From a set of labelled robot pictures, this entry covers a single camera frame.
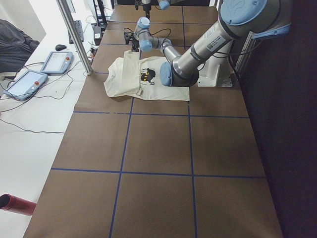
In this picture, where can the near blue teach pendant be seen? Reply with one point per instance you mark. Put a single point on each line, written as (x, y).
(26, 85)

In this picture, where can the cream long-sleeve cat shirt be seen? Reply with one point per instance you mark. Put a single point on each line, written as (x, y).
(141, 78)

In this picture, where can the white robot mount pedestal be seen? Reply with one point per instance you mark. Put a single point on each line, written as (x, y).
(216, 71)

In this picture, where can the blue teach pendant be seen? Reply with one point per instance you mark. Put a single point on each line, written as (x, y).
(57, 63)
(26, 85)

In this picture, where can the aluminium frame post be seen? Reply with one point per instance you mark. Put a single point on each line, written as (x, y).
(69, 22)

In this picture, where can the black computer mouse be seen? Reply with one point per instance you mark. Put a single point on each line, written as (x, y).
(60, 47)

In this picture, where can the far blue teach pendant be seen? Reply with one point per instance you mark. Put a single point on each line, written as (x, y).
(57, 63)

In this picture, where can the dark jacket on chair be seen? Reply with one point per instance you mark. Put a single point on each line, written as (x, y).
(15, 47)

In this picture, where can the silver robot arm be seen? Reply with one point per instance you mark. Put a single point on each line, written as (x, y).
(158, 3)
(265, 18)

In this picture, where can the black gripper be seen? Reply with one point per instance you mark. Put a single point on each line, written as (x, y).
(135, 44)

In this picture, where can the black keyboard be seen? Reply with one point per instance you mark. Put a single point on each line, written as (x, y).
(78, 26)

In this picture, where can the red cylinder tube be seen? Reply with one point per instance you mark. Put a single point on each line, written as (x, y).
(17, 205)

